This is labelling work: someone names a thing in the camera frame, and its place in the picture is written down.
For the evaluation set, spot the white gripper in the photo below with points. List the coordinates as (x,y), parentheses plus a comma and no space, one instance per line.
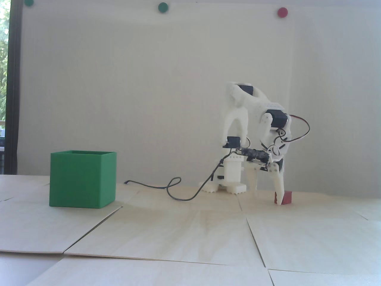
(274,169)

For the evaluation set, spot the red block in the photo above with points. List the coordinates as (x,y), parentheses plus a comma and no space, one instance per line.
(288,198)

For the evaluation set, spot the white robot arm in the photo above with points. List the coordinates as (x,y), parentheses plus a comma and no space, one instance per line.
(238,119)

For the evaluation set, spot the green box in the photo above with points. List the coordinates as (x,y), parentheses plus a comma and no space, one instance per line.
(77,181)

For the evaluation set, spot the red round magnet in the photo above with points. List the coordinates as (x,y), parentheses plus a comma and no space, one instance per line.
(282,12)

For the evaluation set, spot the green round magnet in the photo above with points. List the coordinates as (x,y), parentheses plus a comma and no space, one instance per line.
(29,2)
(163,7)

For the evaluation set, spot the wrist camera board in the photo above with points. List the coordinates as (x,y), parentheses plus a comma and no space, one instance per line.
(256,154)

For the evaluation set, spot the dark window frame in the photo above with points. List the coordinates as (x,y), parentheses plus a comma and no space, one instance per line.
(13,89)

